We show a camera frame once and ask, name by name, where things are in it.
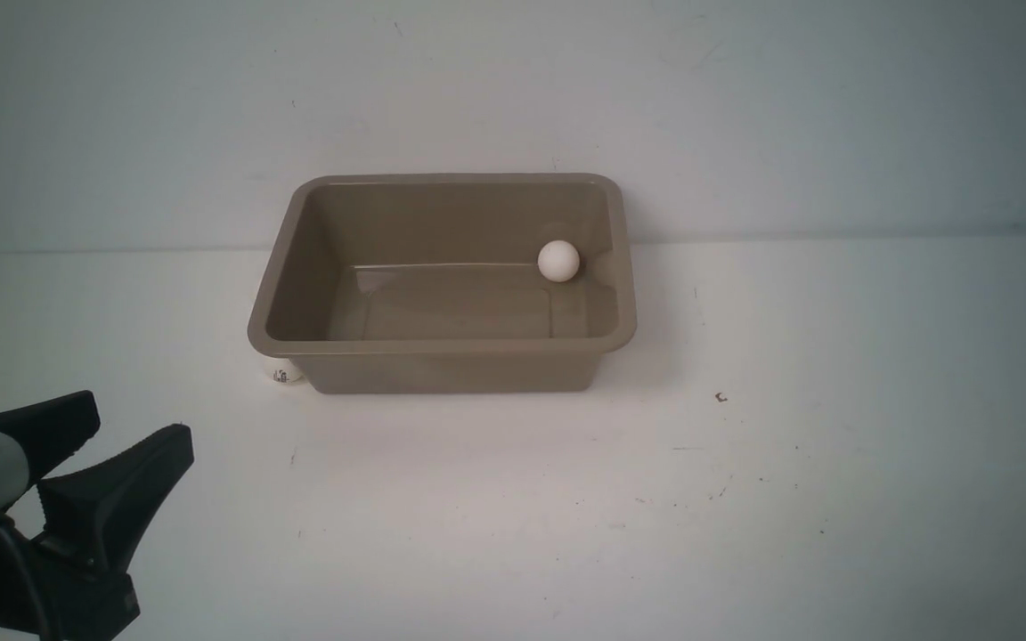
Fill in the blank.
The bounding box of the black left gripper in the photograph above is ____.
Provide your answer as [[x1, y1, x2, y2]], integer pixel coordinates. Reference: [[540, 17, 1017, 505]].
[[0, 390, 194, 640]]

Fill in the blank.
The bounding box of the white logo table-tennis ball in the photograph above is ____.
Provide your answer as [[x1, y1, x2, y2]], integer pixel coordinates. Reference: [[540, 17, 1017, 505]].
[[261, 356, 303, 385]]

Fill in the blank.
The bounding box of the tan plastic bin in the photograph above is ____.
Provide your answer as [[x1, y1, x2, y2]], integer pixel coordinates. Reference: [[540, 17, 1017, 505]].
[[248, 172, 638, 394]]

